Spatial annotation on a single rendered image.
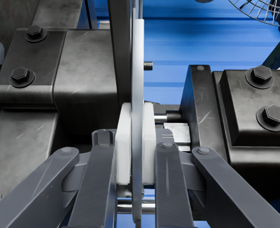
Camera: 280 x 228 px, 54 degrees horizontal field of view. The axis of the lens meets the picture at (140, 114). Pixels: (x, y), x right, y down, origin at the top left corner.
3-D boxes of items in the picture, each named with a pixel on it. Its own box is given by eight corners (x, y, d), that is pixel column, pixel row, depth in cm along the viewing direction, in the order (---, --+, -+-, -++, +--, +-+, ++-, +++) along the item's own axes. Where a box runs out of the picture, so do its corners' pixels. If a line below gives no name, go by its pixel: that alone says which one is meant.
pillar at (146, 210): (105, 211, 42) (198, 212, 41) (106, 197, 43) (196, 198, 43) (107, 215, 43) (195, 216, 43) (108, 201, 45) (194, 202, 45)
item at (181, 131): (165, 148, 39) (191, 148, 39) (164, 120, 42) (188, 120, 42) (163, 158, 42) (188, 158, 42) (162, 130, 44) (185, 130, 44)
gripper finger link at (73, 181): (114, 192, 14) (55, 192, 14) (120, 149, 19) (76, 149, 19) (113, 165, 13) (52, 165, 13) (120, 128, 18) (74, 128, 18)
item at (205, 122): (183, 189, 31) (233, 190, 31) (173, 60, 42) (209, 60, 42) (170, 222, 44) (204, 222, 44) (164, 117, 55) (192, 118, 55)
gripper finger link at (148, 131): (142, 137, 15) (156, 137, 15) (142, 102, 21) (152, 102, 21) (142, 186, 16) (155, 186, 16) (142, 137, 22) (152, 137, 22)
